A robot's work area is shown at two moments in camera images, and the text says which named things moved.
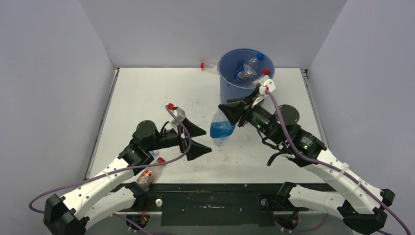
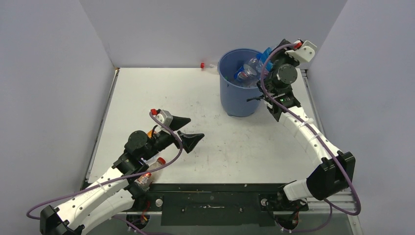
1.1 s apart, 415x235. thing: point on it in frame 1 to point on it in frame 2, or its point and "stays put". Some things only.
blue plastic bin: [229, 61] stays put
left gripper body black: [169, 138] stays put
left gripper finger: [194, 130] to [178, 122]
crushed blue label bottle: [221, 129] to [263, 57]
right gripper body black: [259, 117] to [279, 58]
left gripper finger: [196, 150] to [189, 141]
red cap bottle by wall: [203, 65] stays put
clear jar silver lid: [248, 72] stays put
